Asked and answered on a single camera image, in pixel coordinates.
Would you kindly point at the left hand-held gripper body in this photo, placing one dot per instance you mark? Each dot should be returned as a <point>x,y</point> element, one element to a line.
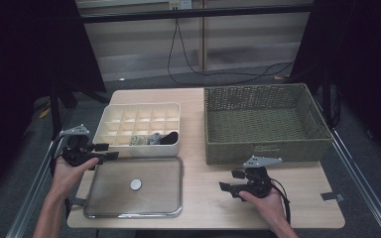
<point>77,150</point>

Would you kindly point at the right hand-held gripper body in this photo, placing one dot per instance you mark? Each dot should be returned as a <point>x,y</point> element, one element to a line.
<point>258,185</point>

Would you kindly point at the cream divided storage box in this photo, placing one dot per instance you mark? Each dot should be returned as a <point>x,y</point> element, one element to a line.
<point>129,150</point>

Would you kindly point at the clear plastic lid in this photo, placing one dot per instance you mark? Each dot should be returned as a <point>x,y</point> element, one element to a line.
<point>112,198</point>

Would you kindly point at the grey sock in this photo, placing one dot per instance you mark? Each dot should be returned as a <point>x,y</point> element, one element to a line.
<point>154,139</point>

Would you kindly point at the black sock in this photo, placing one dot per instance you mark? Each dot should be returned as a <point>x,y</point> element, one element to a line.
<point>170,138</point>

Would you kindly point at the green woven basket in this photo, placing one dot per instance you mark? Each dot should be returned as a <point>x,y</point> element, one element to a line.
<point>294,109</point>

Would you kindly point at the person's left hand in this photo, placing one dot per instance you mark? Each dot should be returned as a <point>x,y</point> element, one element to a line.
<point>67,175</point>

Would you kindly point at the person's right hand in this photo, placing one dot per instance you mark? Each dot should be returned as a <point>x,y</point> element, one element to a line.
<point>268,210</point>

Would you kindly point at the black metal stand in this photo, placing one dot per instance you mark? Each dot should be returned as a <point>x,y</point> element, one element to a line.
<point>55,112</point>

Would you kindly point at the yellow tape scrap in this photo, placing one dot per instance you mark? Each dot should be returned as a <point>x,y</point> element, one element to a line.
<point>44,113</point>

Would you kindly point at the grey tape piece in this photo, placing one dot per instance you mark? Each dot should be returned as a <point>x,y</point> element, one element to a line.
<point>78,201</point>
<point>332,196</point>

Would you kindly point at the black curtain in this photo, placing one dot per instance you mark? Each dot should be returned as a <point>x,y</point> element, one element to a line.
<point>360,66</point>
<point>20,66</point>

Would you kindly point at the black horizontal bar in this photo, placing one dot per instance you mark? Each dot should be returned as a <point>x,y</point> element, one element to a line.
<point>195,13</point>

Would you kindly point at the metal floor rail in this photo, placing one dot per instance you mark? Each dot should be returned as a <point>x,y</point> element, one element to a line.
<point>36,198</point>
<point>360,178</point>

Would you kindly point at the beige vertical post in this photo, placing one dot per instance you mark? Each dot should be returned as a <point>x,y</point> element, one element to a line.
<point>203,39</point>

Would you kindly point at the white wall outlet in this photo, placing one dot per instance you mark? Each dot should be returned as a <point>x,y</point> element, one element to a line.
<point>180,4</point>

